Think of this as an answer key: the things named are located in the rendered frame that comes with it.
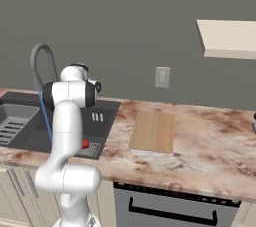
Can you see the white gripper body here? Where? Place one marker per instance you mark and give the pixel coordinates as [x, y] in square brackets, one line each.
[94, 85]

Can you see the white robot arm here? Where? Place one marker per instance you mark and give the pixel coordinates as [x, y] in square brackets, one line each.
[65, 127]

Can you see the black sink basin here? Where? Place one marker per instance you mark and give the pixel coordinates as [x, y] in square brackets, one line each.
[100, 127]

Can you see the red bell pepper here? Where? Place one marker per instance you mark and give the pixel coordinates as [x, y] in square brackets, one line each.
[85, 143]

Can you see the grey arched sink faucet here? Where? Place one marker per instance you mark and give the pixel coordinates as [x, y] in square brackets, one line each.
[36, 57]

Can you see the grey slotted sink tray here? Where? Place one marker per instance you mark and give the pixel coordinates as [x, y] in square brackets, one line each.
[15, 121]

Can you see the grey grid mat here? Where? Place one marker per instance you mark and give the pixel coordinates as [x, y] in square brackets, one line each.
[92, 150]

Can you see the wooden cutting board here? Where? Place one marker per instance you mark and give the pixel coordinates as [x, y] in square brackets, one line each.
[152, 131]

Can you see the cream cabinet panel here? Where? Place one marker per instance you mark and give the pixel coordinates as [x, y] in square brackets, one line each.
[106, 204]
[246, 216]

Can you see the cream cabinet door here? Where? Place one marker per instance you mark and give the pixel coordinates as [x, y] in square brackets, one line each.
[43, 207]
[6, 201]

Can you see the grey dishwasher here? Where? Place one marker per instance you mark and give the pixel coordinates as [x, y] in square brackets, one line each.
[173, 204]

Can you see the grey wall outlet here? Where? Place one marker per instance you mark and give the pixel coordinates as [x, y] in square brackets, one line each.
[162, 77]

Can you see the cream wall cabinet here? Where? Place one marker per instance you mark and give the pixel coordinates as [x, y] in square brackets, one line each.
[230, 37]

